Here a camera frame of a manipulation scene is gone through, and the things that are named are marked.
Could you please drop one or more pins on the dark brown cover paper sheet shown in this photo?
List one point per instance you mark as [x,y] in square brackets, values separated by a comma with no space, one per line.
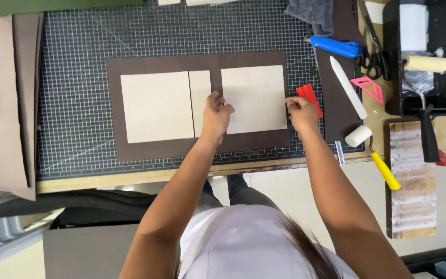
[149,64]

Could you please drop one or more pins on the dark brown paper strip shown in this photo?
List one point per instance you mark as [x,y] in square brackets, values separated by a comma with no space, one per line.
[335,116]

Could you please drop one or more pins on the grey cardboard box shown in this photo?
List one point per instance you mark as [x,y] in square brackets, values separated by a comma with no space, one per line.
[87,252]

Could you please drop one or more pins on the person's dark jeans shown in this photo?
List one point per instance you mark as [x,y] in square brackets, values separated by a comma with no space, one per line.
[246,192]

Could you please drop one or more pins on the dark gridded cutting mat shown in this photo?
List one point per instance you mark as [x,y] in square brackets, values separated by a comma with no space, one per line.
[79,108]

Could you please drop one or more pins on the white block in tray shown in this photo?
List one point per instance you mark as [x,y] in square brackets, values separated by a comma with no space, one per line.
[413,27]

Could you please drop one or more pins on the square grey bookboard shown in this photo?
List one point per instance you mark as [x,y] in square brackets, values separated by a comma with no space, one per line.
[256,97]

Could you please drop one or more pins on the green board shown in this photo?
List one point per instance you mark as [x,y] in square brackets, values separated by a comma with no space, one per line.
[52,6]

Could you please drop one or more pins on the person's right fingers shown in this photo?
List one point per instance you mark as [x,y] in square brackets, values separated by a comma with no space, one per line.
[294,102]

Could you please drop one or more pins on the pink triangle ruler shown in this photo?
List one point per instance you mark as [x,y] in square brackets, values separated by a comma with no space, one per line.
[376,93]

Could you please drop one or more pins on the glue-stained wooden board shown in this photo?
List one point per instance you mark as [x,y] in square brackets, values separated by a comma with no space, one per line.
[412,186]

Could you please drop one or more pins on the black paint tray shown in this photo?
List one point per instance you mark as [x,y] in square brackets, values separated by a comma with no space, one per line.
[391,58]

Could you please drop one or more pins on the black scissors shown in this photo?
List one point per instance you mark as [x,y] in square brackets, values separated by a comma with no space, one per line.
[378,62]

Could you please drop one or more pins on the person's right hand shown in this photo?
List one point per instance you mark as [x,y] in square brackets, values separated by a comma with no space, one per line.
[304,116]

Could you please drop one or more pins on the person's left hand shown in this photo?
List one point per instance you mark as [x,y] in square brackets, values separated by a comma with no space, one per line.
[215,120]

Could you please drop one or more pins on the black cloth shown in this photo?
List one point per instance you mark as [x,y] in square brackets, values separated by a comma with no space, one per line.
[72,201]

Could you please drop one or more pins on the narrow grey spine board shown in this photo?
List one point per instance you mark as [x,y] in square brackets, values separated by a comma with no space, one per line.
[199,97]

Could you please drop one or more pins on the red plastic piece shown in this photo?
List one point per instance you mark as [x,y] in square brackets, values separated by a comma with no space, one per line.
[444,159]

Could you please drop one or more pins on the large grey bookboard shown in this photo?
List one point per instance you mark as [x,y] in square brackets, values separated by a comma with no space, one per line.
[155,106]

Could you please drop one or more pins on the grey cloth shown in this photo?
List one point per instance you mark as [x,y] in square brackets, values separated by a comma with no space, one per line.
[312,13]

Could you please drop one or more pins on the blue utility knife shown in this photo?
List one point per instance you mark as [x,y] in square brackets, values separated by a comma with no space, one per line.
[335,45]

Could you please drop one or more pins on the red plastic scraper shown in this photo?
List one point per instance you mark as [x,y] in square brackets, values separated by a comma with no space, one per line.
[307,93]

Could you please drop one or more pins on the white bone folder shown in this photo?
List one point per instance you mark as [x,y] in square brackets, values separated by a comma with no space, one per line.
[347,87]

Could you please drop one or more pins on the person's white shirt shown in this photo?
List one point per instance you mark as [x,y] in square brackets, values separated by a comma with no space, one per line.
[238,244]

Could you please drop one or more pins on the small white strip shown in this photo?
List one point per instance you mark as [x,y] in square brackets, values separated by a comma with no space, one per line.
[340,152]

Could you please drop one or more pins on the brown cardboard underlay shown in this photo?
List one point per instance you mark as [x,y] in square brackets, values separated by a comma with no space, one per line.
[378,120]

